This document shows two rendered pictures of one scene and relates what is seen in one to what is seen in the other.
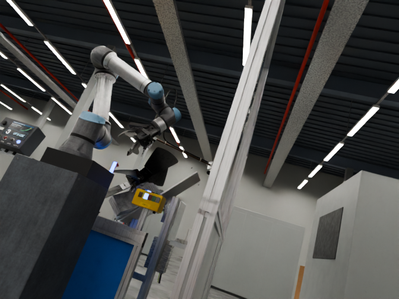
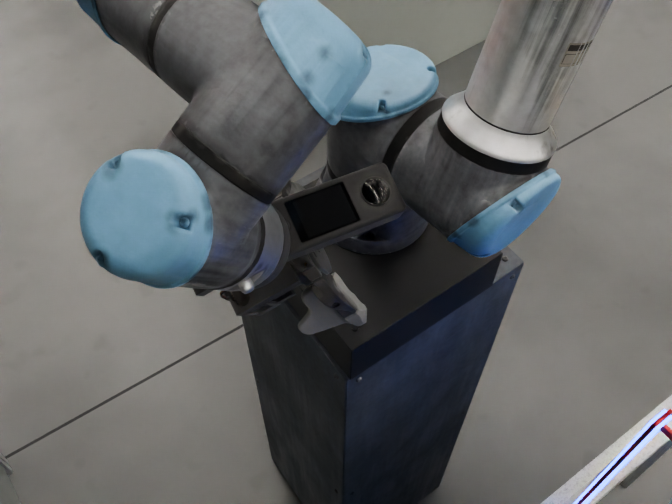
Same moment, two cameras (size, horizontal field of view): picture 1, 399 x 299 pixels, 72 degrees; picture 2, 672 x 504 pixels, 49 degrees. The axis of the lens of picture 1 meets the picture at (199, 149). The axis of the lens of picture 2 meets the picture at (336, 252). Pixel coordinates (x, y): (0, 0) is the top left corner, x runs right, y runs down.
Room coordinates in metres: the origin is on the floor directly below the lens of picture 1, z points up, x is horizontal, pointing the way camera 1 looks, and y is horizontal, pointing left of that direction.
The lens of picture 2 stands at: (1.64, 0.07, 1.83)
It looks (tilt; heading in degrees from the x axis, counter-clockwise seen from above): 55 degrees down; 133
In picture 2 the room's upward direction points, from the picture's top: straight up
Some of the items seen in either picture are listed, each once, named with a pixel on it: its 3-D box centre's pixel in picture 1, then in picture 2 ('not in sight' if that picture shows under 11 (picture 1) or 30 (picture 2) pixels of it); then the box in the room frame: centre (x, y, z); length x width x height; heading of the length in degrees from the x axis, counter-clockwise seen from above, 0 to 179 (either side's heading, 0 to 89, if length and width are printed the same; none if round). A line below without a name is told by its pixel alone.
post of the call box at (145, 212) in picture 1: (142, 219); not in sight; (1.62, 0.18, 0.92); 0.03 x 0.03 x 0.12; 79
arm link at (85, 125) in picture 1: (89, 126); (383, 116); (1.28, 0.54, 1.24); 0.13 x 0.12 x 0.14; 176
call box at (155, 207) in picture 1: (148, 202); not in sight; (1.62, 0.18, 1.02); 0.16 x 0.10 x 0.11; 79
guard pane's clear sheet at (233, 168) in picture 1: (240, 163); not in sight; (1.89, -0.31, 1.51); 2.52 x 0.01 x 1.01; 169
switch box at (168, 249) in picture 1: (160, 254); not in sight; (2.18, 0.02, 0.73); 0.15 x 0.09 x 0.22; 79
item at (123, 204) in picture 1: (123, 203); not in sight; (1.97, 0.38, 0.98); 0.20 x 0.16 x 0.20; 79
